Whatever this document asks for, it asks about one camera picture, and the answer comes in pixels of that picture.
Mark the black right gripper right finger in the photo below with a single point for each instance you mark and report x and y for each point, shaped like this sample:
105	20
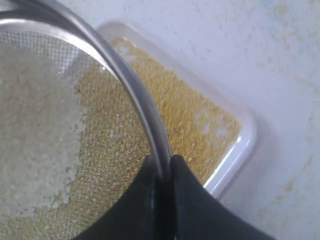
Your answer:
199	216

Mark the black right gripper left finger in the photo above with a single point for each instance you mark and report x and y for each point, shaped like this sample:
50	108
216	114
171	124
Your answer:
132	217

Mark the yellow and white grain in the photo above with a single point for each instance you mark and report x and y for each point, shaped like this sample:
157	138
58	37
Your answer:
71	141

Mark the round stainless steel sieve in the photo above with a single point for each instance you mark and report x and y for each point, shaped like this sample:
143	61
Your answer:
52	17

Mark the white rectangular plastic tray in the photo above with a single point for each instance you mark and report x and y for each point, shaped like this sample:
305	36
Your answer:
239	151

